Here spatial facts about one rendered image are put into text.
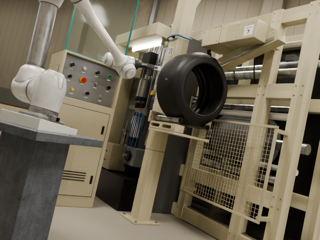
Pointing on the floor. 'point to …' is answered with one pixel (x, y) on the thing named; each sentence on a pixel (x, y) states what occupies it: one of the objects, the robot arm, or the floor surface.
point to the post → (155, 167)
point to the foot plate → (139, 221)
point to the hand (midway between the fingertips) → (156, 67)
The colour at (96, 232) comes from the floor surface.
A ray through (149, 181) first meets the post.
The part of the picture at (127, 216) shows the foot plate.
